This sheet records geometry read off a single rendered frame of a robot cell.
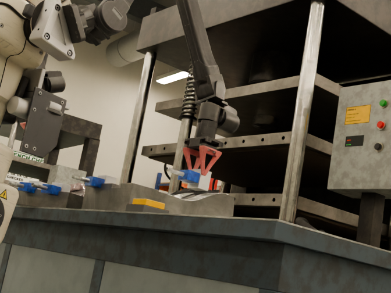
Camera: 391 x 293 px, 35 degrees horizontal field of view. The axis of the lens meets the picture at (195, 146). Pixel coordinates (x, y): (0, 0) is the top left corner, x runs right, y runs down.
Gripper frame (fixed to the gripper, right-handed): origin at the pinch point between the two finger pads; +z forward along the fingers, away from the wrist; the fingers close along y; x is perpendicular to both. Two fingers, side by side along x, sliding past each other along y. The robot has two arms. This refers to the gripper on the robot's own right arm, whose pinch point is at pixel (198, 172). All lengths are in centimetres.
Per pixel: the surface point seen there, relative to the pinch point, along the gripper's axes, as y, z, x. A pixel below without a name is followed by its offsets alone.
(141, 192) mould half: 9.9, 8.2, 10.2
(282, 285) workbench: -51, 27, 14
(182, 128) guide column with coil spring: 98, -41, -61
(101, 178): 29.0, 4.4, 13.0
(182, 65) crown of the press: 139, -88, -81
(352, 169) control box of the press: 6, -21, -73
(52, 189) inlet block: 42.6, 9.8, 21.3
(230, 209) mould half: 10.1, 5.4, -22.6
